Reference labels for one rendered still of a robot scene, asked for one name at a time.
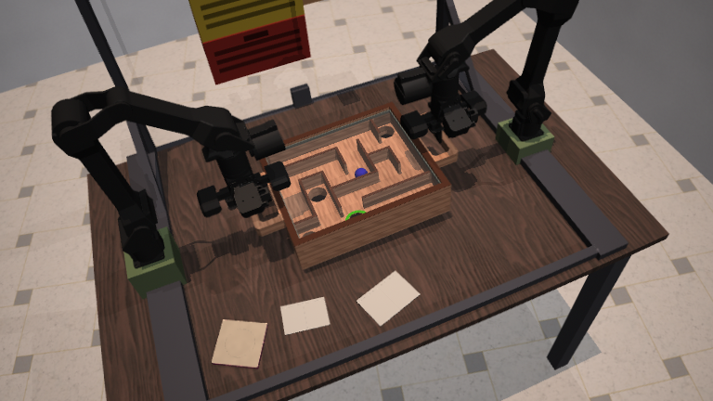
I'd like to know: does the cream flat square panel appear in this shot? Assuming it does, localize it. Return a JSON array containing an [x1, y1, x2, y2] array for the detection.
[[280, 297, 330, 335]]

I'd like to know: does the wooden maze board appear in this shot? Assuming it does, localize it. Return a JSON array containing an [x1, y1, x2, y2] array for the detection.
[[251, 102, 458, 270]]

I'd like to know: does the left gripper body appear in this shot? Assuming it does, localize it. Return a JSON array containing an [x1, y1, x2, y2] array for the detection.
[[400, 90, 486, 139]]

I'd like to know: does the tan square board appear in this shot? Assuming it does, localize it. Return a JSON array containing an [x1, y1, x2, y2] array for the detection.
[[212, 319, 267, 369]]

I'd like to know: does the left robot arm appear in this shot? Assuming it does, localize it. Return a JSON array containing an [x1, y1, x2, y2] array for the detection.
[[394, 0, 579, 142]]

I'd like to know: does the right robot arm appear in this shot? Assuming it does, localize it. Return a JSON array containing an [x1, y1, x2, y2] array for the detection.
[[51, 86, 286, 268]]

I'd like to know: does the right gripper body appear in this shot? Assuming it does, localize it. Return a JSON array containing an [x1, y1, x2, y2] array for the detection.
[[197, 162, 292, 217]]

